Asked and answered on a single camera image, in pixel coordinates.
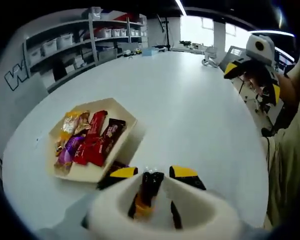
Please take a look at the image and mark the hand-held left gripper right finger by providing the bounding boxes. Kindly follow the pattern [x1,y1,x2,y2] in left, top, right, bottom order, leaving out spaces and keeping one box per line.
[168,164,208,230]

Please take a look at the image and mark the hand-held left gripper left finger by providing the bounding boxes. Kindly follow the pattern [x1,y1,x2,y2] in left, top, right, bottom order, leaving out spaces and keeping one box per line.
[38,166,141,240]

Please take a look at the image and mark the black glossy food packet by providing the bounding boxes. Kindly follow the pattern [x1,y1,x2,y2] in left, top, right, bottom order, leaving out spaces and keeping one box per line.
[134,170,165,218]

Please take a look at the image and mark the cream hexagonal container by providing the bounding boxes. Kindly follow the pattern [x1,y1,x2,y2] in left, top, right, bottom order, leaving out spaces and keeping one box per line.
[47,97,138,185]

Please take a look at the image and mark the wide red food packet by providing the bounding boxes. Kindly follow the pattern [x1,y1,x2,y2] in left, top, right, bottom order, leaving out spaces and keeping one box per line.
[83,136,106,167]

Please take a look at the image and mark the white food tongs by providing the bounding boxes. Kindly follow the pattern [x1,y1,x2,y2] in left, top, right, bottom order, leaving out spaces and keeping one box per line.
[83,172,244,240]

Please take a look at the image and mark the dark brown food packet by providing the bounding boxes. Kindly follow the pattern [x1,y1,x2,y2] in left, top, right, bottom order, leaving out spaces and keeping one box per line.
[99,118,128,161]

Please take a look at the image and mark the long red food packet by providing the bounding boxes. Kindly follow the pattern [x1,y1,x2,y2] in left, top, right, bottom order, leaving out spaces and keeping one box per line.
[86,110,109,142]

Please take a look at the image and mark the light purple food packet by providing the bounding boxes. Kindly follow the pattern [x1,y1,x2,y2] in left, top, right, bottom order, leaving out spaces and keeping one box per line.
[53,135,84,174]

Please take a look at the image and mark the gold food packet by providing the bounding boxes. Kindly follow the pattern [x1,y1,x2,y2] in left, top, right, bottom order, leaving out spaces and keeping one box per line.
[74,111,92,137]

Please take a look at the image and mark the small white orange food packet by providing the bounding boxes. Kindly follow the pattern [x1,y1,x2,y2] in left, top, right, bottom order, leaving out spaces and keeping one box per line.
[54,138,66,158]

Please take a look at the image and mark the yellow food packet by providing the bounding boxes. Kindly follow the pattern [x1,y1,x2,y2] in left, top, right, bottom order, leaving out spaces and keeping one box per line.
[61,109,91,142]

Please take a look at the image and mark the person's right hand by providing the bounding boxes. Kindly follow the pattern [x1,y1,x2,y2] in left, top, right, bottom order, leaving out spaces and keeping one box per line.
[241,62,275,97]

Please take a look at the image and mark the grey chair back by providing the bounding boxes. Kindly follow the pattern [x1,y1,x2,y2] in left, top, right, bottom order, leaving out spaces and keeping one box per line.
[218,45,246,72]

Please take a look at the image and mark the ceiling light strip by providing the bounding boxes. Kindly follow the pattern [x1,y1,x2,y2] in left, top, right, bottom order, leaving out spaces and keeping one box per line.
[174,0,189,16]
[250,30,295,38]

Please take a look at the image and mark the white office chair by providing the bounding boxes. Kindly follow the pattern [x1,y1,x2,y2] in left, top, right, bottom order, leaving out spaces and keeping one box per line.
[244,94,275,116]

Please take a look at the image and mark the white desktop device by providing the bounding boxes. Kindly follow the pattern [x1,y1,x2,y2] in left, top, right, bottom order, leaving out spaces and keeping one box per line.
[201,48,220,69]

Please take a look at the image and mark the black tripod stand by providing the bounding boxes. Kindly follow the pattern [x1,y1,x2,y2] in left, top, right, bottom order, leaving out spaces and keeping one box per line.
[156,14,173,51]

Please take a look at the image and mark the person's torso in beige shirt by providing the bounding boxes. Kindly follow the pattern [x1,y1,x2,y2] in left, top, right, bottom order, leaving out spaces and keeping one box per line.
[261,57,300,231]

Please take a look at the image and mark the light blue box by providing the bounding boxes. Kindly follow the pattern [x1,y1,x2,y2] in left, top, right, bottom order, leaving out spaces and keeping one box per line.
[141,48,160,57]

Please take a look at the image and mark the grey storage crate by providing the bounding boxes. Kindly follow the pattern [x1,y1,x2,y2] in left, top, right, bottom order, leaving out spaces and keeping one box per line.
[97,47,118,63]

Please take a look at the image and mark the black backpack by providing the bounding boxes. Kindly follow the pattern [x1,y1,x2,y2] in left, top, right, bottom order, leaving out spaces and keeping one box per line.
[51,62,67,82]

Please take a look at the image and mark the red white blue box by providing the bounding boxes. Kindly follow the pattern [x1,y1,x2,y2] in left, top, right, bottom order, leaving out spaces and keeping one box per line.
[99,9,142,24]

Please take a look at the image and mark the grey metal shelving rack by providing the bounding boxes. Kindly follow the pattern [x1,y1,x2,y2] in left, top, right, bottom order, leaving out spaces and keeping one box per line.
[23,7,150,87]

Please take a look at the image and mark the row of white storage bins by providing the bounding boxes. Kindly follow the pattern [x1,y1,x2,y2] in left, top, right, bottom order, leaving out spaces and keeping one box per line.
[27,27,148,58]

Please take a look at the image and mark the thin black cable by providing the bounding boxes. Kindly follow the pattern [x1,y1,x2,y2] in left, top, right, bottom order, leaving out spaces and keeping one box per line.
[264,136,273,174]

